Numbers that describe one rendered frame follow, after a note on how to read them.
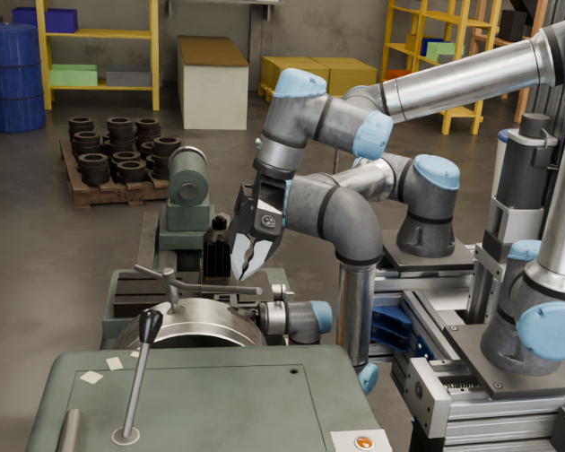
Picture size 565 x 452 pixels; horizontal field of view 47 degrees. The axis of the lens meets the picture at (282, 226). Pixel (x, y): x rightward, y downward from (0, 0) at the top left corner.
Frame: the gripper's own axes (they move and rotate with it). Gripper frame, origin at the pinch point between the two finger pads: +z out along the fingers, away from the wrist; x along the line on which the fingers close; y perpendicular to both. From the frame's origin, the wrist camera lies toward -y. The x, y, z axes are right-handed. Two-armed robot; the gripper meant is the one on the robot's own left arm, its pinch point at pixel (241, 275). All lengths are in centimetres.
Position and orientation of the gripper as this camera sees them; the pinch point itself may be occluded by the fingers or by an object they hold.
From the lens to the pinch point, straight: 113.1
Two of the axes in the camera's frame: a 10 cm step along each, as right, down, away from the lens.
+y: -1.3, -4.0, 9.1
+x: -9.4, -2.3, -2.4
